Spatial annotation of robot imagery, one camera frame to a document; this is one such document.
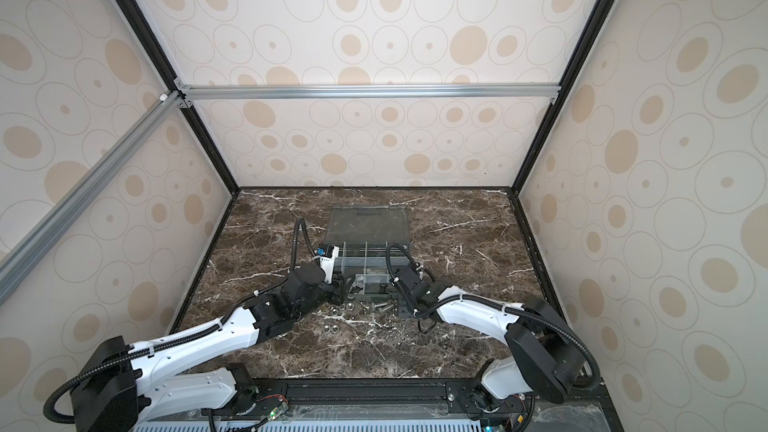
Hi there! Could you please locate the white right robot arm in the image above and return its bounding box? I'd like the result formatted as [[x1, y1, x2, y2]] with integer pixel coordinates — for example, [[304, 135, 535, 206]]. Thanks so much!
[[388, 266, 600, 408]]

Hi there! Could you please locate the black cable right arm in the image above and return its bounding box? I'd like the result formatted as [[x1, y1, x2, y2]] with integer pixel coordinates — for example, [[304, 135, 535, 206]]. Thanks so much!
[[383, 242, 602, 394]]

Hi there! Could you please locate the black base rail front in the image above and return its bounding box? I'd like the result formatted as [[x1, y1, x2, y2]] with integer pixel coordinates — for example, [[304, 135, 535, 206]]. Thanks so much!
[[135, 378, 623, 431]]

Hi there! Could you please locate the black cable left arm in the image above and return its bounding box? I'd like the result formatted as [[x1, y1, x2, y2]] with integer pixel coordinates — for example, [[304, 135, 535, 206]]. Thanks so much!
[[43, 217, 319, 426]]

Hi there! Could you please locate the black corner frame post right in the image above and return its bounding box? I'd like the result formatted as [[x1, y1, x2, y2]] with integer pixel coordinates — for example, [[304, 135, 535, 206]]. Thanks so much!
[[511, 0, 616, 197]]

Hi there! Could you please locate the silver aluminium crossbar rear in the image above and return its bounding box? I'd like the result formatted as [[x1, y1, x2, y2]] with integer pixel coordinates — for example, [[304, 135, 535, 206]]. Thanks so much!
[[181, 83, 560, 100]]

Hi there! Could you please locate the black corner frame post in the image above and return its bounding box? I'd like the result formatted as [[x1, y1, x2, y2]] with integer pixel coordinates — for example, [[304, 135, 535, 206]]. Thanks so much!
[[114, 0, 240, 196], [511, 0, 616, 197]]

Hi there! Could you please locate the black corner frame post left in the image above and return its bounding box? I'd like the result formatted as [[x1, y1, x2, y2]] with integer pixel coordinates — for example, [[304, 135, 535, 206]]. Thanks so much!
[[114, 0, 240, 196]]

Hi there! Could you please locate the pile of screws and nuts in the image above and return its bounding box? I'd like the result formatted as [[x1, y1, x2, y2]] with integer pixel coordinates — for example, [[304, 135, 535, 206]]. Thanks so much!
[[318, 302, 403, 338]]

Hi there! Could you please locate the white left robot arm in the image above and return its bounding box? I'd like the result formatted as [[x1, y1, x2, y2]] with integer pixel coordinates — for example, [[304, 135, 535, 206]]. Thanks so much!
[[65, 261, 346, 431]]

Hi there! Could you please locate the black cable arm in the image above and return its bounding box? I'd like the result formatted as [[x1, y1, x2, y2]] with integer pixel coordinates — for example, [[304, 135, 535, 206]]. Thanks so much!
[[383, 242, 602, 394], [43, 217, 319, 426]]

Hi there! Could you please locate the clear plastic compartment box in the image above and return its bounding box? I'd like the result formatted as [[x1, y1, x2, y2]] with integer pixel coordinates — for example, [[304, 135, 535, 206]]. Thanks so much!
[[317, 205, 411, 303]]

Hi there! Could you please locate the silver aluminium rail left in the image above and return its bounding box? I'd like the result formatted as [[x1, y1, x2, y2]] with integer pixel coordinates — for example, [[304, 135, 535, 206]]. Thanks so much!
[[1, 91, 182, 302]]

